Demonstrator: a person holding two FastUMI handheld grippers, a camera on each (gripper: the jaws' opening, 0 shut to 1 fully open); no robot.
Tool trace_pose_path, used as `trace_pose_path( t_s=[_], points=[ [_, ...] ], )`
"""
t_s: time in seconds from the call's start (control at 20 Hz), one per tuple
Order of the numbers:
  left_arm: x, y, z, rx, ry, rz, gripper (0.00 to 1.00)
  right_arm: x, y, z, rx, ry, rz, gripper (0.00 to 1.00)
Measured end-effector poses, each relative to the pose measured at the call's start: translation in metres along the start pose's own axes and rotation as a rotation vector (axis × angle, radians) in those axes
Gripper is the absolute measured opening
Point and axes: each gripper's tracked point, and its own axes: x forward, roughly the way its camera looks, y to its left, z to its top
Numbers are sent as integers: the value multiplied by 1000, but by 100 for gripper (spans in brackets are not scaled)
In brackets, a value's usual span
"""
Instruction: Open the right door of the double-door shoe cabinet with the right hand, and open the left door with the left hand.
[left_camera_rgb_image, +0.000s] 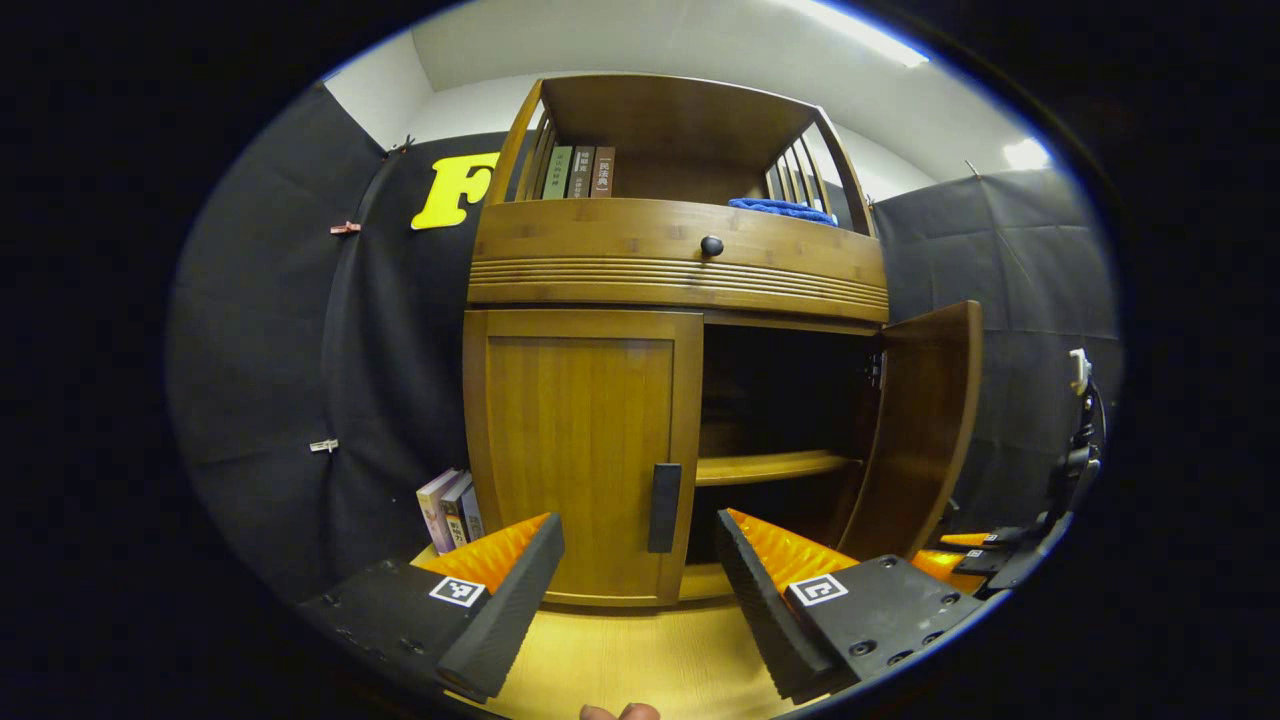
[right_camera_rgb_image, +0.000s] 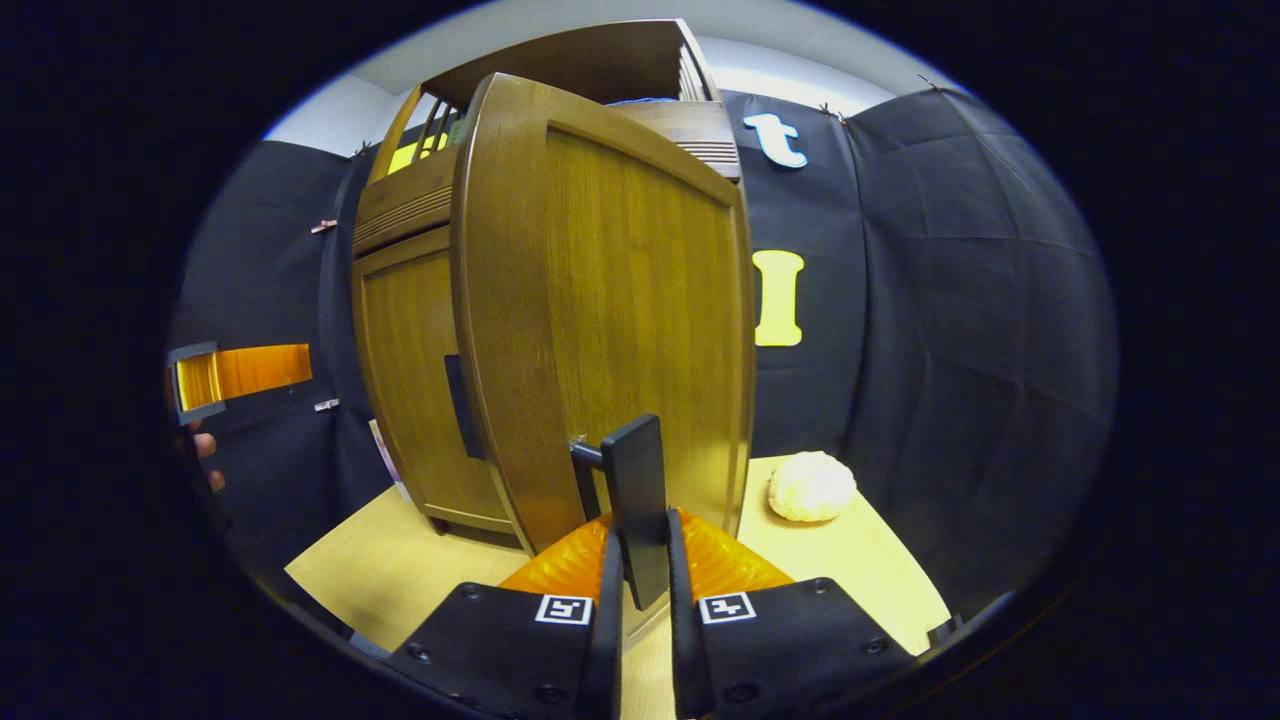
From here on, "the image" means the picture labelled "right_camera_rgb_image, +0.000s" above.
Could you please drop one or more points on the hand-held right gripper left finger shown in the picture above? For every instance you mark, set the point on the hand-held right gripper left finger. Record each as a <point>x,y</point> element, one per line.
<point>607,650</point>

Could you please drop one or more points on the copper clip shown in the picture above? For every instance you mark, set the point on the copper clip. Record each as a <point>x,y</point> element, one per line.
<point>323,227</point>

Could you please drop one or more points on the wooden double-door shoe cabinet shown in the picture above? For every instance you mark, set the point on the wooden double-door shoe cabinet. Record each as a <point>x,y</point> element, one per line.
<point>600,60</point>

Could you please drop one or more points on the blue folded towel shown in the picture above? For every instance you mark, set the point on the blue folded towel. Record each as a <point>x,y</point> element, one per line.
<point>640,101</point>

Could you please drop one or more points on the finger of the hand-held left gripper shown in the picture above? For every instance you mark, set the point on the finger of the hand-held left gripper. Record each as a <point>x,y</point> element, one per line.
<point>250,370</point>

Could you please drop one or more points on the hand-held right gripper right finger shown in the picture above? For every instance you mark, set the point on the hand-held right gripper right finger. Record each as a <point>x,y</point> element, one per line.
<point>685,660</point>

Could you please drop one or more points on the small black clamp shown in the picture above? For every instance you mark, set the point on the small black clamp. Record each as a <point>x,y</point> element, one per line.
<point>945,630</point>

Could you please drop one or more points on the black backdrop cloth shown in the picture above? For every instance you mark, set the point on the black backdrop cloth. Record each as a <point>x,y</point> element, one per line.
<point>950,350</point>

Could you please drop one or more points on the white fluffy ball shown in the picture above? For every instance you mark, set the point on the white fluffy ball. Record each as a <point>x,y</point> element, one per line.
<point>812,487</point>

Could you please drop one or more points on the wooden cabinet door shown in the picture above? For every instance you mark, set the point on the wooden cabinet door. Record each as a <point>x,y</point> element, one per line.
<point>410,370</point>
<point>620,300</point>

